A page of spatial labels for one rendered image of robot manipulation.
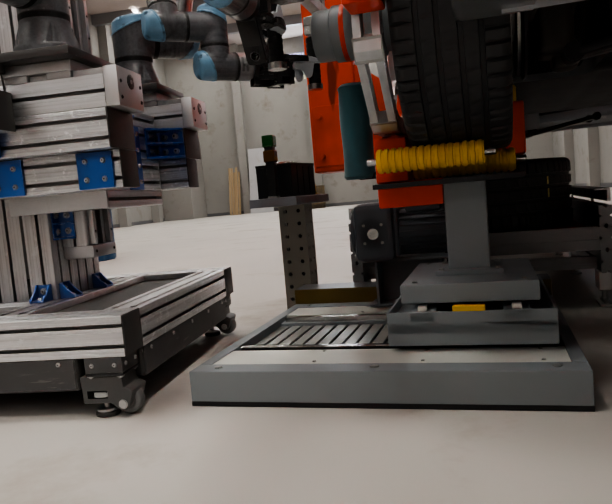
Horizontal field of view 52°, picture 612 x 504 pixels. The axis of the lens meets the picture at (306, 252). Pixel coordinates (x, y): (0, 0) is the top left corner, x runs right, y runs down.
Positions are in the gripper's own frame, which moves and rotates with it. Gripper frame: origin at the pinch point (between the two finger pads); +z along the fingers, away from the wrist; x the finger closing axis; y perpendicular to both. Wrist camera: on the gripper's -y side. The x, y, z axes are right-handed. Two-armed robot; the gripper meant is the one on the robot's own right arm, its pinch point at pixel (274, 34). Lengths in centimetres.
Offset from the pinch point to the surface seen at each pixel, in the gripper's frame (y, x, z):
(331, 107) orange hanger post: -10, 2, 61
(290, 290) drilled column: -73, 27, 75
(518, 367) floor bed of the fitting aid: -75, -50, -19
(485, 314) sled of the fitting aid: -67, -44, -6
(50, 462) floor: -83, 34, -52
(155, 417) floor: -83, 25, -28
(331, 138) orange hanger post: -20, 3, 61
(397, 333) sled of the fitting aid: -71, -25, -6
